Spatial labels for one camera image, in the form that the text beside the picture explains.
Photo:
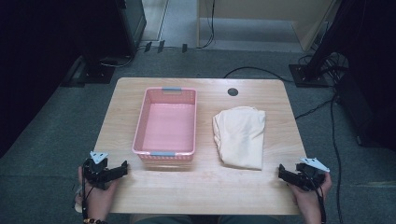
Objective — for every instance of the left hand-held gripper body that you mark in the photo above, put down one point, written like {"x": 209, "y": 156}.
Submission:
{"x": 95, "y": 171}

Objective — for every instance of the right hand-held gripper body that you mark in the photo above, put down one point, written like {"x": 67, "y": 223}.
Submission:
{"x": 309, "y": 175}

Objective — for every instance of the cream cloth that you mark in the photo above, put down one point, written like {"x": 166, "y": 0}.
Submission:
{"x": 241, "y": 137}

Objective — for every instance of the pink plastic basket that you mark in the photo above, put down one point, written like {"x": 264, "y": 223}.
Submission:
{"x": 168, "y": 127}

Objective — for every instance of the person's right hand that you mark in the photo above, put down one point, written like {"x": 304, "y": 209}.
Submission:
{"x": 306, "y": 196}

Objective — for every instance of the person's left hand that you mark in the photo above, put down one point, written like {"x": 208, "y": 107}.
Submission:
{"x": 99, "y": 194}

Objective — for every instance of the black equipment box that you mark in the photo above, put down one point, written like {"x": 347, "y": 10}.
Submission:
{"x": 364, "y": 109}

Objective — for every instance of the black round table grommet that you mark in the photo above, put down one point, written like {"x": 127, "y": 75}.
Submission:
{"x": 233, "y": 92}

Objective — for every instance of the black tape strip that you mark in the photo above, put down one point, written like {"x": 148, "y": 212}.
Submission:
{"x": 184, "y": 48}
{"x": 161, "y": 46}
{"x": 148, "y": 46}

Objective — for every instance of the black metal stand pole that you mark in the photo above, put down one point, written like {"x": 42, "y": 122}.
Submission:
{"x": 327, "y": 37}

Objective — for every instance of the black cabinet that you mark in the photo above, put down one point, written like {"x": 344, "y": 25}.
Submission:
{"x": 132, "y": 21}

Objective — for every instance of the light wooden cabinet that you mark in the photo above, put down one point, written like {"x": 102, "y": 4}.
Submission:
{"x": 311, "y": 25}

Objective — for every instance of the black stand base plate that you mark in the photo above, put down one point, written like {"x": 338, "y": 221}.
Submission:
{"x": 308, "y": 79}
{"x": 95, "y": 73}

